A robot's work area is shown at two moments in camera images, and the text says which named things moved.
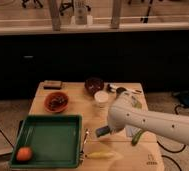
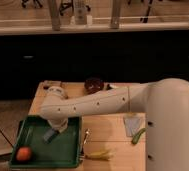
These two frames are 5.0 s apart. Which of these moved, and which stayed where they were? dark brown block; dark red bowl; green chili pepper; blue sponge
Moved: blue sponge
Stayed: dark brown block; dark red bowl; green chili pepper
